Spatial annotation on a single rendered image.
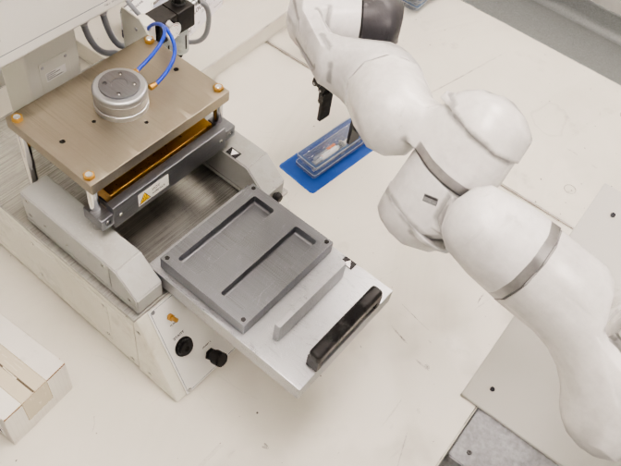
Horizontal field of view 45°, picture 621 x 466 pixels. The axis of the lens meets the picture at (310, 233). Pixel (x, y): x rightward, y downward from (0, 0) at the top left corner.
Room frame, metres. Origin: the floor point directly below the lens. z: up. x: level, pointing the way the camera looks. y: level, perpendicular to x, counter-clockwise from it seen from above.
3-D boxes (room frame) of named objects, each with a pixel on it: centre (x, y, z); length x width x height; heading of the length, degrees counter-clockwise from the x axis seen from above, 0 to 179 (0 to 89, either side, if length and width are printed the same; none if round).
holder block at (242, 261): (0.64, 0.08, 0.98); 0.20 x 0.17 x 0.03; 149
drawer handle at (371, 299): (0.54, -0.07, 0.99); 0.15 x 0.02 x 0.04; 149
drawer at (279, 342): (0.61, 0.04, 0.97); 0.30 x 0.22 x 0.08; 59
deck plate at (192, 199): (0.79, 0.34, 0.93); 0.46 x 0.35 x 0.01; 59
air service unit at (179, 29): (1.03, 0.31, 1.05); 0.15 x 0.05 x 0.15; 149
